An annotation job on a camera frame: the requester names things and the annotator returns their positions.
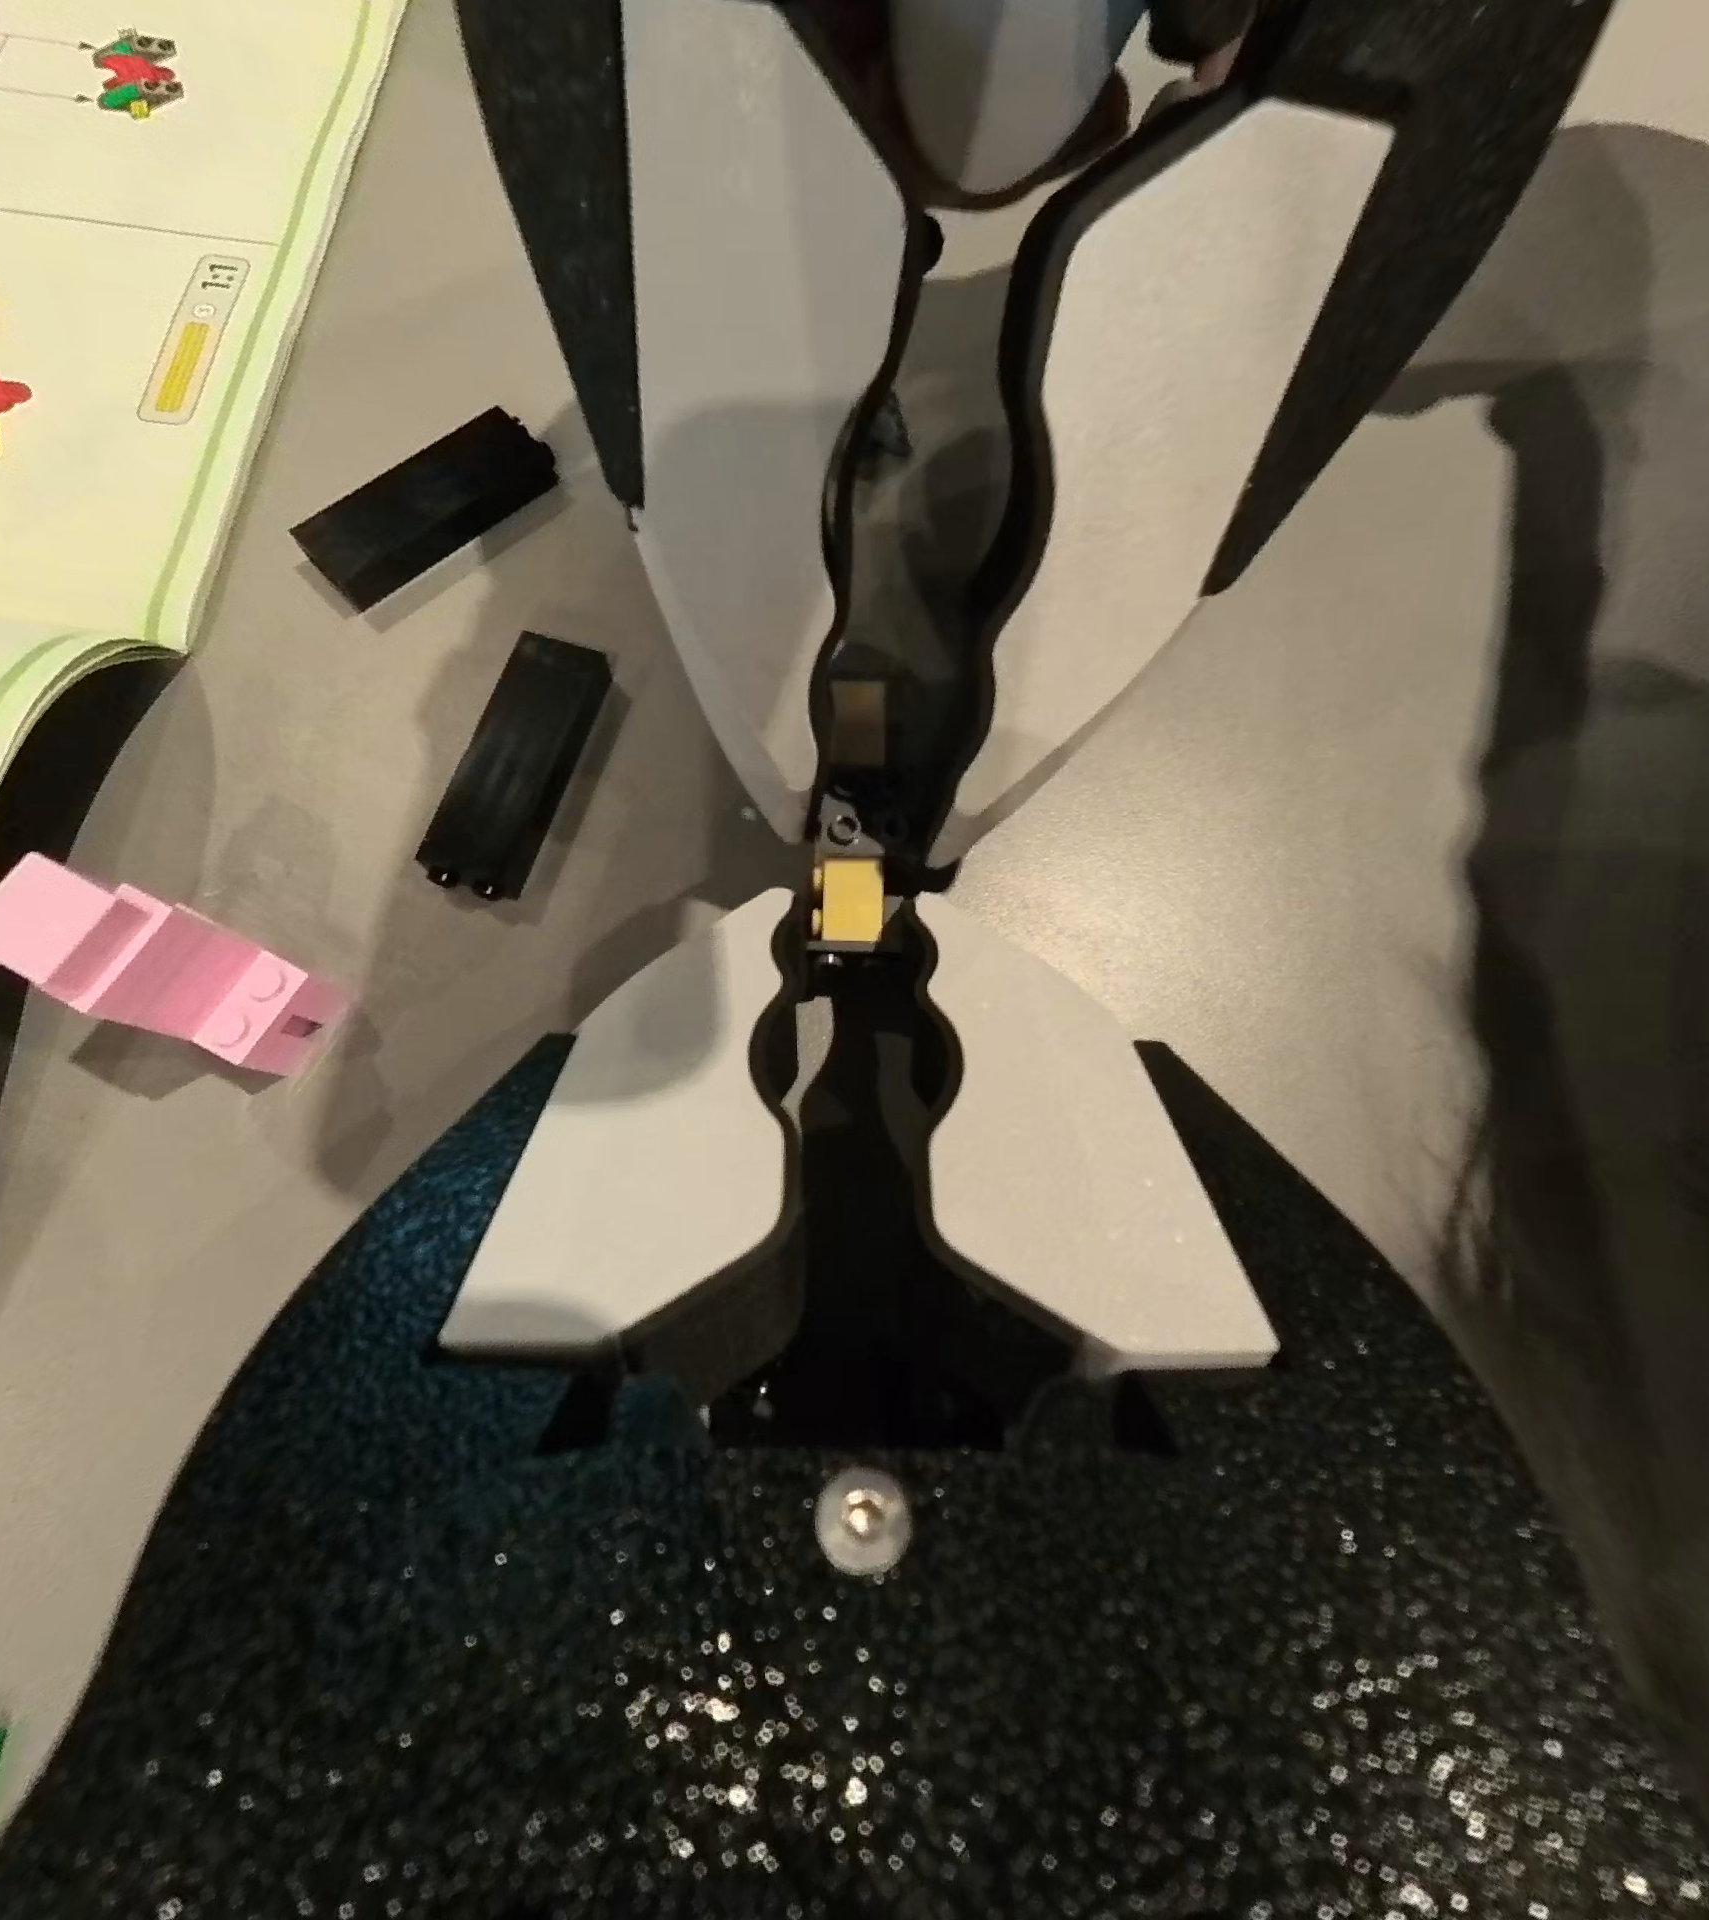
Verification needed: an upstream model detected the yellow long brick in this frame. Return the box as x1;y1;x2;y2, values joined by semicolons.
813;852;899;954

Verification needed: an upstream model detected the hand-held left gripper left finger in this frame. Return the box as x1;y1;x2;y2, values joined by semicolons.
437;884;815;1369

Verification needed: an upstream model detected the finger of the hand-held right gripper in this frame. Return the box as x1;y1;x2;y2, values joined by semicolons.
930;95;1404;889
614;0;947;850

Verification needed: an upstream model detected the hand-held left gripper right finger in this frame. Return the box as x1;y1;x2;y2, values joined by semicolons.
912;887;1279;1373

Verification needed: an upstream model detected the pink brick pig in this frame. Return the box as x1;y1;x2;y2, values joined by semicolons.
0;852;352;1086

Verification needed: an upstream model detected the long black brick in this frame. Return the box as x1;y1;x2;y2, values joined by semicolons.
288;403;559;609
417;629;618;902

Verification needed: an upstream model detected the pale green instruction booklet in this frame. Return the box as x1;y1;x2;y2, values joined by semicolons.
0;0;413;1403

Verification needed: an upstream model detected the grey desk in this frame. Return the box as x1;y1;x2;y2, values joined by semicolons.
0;0;1709;1920

